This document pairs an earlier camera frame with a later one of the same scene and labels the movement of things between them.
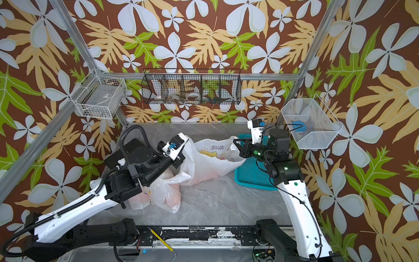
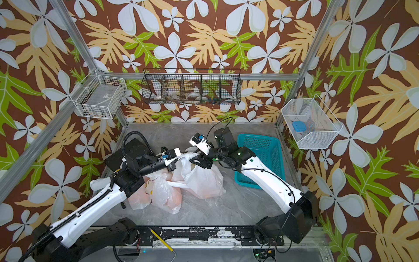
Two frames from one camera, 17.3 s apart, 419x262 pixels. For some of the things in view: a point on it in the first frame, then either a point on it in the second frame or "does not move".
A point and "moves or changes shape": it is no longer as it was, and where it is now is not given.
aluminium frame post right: x=332 y=12 does not move
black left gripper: x=176 y=162 -> x=170 y=168
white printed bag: x=206 y=159 moves or changes shape
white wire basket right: x=311 y=124 does not move
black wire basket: x=189 y=86 does not move
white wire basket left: x=99 y=96 does not move
